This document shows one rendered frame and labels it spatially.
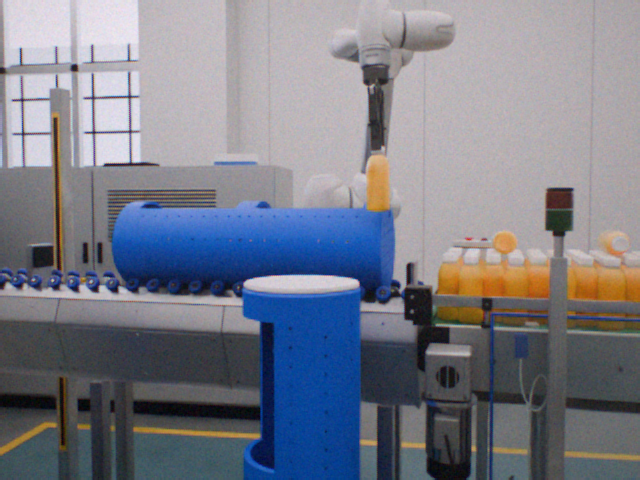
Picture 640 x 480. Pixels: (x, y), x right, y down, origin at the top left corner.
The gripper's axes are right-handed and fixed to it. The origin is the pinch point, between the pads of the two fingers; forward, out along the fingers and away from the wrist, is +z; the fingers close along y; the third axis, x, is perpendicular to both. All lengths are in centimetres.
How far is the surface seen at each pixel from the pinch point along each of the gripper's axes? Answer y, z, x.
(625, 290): -3, 44, 63
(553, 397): 18, 68, 43
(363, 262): -1.9, 34.7, -5.7
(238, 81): -256, -110, -157
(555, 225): 23, 28, 45
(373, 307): -5.5, 47.8, -4.0
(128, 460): -26, 103, -100
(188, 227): 0, 22, -61
